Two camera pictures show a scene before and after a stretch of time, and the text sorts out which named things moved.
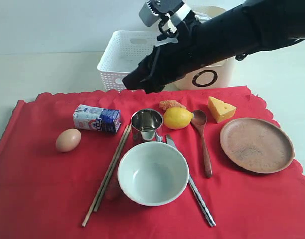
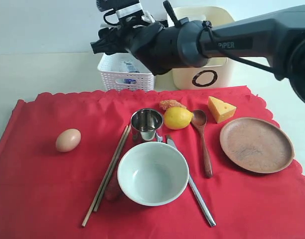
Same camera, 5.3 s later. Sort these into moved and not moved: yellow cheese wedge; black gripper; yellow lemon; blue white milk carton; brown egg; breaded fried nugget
Moved: black gripper; blue white milk carton
Not moved: yellow cheese wedge; yellow lemon; brown egg; breaded fried nugget
